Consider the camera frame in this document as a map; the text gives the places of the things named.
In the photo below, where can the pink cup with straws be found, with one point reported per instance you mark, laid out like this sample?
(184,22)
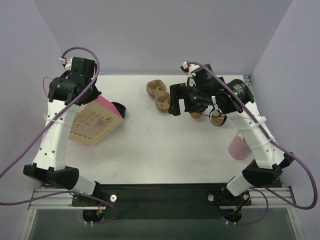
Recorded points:
(239,148)

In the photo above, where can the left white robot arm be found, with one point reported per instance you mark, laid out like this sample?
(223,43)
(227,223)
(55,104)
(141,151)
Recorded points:
(66,94)

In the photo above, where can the cream and pink paper bag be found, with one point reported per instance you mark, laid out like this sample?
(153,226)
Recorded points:
(91,123)

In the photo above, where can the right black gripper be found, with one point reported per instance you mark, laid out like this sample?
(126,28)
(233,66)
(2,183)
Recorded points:
(180,97)

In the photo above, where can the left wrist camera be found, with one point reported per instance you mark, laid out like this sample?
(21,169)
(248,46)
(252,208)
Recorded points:
(66,63)

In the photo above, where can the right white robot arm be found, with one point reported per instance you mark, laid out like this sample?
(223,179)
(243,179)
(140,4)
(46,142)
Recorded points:
(236,101)

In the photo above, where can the single brown paper cup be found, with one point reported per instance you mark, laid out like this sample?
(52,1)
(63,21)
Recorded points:
(195,115)

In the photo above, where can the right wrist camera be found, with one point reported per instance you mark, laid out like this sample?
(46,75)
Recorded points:
(188,68)

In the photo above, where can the stack of black lids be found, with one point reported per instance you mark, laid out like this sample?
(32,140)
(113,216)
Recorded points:
(120,108)

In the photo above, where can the brown pulp cup carrier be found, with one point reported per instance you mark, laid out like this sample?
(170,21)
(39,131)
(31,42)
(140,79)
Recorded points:
(158,91)

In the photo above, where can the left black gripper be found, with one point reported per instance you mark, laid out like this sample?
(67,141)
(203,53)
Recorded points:
(92,92)

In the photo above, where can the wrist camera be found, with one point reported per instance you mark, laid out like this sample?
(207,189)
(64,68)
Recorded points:
(188,68)
(66,63)

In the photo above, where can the stack of brown paper cups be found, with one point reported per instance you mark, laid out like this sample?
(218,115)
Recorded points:
(217,118)

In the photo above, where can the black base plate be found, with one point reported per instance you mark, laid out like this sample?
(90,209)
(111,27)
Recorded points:
(185,201)

